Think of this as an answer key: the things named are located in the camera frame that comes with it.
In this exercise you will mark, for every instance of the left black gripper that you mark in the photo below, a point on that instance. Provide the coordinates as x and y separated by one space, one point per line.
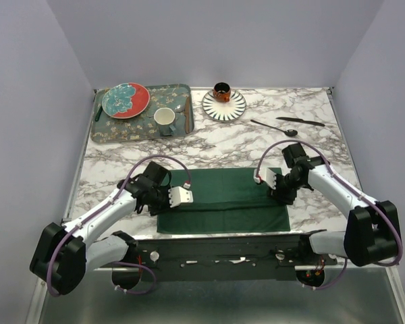
154 210

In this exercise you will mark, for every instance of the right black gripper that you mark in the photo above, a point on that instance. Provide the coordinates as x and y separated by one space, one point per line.
285 198

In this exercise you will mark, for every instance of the dark green cloth napkin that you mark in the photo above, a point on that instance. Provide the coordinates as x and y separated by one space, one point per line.
225 201

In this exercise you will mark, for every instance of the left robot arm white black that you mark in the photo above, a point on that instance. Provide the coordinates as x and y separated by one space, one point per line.
65 253

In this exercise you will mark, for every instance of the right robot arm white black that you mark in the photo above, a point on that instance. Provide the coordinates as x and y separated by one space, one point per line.
372 234

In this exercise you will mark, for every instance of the black spoon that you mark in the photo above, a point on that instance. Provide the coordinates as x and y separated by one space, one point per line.
288 133

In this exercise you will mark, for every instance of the black knife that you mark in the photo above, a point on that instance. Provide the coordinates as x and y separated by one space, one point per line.
302 121

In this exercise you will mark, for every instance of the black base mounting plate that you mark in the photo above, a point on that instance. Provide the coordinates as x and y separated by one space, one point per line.
220 259

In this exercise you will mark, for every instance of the silver spoon on tray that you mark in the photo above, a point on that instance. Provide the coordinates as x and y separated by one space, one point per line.
179 108

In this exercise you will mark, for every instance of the red and teal plate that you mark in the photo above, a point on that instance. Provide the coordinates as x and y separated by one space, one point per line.
126 100

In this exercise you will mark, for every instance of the brown wooden knife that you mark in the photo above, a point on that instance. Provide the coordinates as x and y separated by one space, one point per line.
187 115

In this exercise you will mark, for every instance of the floral teal serving tray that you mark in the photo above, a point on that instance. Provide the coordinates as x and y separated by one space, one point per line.
142 127

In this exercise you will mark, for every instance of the white striped saucer plate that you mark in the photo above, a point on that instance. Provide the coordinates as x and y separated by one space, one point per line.
224 111

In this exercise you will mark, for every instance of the brown glazed cup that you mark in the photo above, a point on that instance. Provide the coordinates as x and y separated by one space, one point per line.
222 92

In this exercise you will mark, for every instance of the cream mug with teal handle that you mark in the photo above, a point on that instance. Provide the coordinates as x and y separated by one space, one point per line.
165 118

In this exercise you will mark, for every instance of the green handled utensil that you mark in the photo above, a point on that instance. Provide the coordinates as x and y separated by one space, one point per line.
99 112

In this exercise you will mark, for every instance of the aluminium frame rail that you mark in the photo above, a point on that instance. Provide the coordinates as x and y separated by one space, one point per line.
37 302

